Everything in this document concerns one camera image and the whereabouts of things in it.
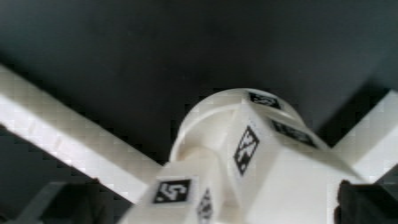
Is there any white barrier rail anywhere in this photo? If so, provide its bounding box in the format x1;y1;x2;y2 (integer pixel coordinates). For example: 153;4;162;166
0;64;160;202
335;90;398;183

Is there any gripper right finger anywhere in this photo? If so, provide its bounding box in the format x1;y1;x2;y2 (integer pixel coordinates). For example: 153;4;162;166
335;181;398;224

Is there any white right barrier rail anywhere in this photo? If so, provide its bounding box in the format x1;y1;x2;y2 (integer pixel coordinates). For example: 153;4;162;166
335;90;398;183

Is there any white front barrier rail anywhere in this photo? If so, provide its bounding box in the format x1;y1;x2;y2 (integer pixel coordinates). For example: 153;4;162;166
0;64;160;202

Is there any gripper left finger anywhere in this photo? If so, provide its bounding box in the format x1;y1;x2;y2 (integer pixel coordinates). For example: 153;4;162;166
11;180;116;224

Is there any white round stool seat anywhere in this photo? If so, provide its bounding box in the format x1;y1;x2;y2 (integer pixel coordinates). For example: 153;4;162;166
169;88;304;161

